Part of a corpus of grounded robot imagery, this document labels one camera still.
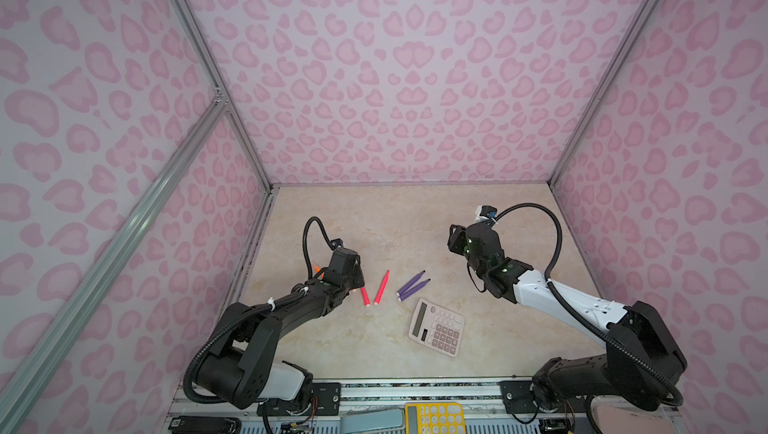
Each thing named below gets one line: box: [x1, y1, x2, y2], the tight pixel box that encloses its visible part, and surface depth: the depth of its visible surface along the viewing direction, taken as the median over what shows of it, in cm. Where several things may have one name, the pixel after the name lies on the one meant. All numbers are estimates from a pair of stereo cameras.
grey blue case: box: [340, 409, 404, 434], surface depth 70 cm
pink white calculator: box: [408, 298, 466, 357], surface depth 84 cm
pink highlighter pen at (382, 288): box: [374, 270, 391, 305], surface depth 94 cm
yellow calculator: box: [404, 402, 467, 434], surface depth 71 cm
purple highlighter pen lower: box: [397, 278, 431, 302], surface depth 94 cm
